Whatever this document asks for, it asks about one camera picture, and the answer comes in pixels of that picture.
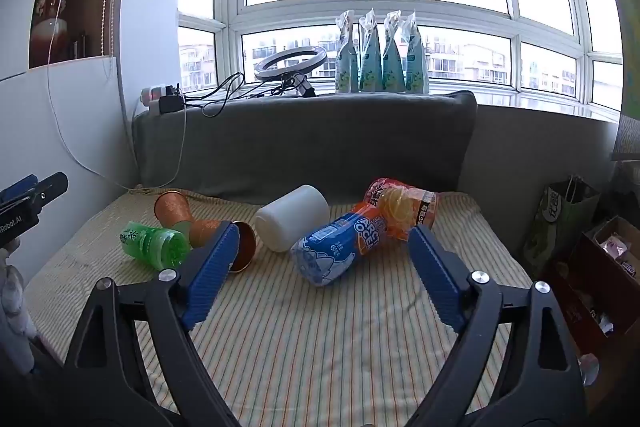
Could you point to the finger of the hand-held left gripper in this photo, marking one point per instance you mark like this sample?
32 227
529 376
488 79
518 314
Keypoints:
47 193

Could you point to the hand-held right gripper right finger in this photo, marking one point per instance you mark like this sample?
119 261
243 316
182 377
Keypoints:
440 279

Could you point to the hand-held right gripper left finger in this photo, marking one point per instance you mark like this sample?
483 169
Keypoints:
210 274

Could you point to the white cup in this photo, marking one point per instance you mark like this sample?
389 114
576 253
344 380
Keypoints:
292 218

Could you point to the person's left forearm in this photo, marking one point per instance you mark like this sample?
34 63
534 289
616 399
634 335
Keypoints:
14 307

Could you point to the orange paper cup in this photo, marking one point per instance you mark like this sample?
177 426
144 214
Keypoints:
204 232
173 211

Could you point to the green plastic bottle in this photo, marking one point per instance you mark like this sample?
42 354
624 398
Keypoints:
155 244

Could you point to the white board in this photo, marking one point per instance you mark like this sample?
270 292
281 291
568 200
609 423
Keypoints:
60 122

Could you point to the blue label drink bottle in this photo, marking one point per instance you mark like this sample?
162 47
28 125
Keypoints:
325 253

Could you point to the striped blanket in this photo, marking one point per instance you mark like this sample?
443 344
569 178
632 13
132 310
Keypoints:
320 337

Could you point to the green paper bag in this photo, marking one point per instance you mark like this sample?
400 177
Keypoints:
560 227

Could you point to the white power strip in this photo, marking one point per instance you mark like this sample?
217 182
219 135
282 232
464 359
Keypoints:
152 107

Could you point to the cardboard box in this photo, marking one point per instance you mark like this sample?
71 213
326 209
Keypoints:
590 292

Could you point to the red vase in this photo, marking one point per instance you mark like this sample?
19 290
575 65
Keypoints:
49 39

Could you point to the black power adapter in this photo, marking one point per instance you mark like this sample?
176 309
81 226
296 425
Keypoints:
172 103

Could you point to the grey cushion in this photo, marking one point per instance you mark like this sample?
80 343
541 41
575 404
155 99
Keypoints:
310 142

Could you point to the pink packet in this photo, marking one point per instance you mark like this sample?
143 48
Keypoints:
615 249

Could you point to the teal white standing pouch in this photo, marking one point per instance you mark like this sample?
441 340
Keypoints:
370 67
392 69
346 67
416 69

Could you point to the white window frame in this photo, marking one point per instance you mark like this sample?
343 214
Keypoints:
365 9

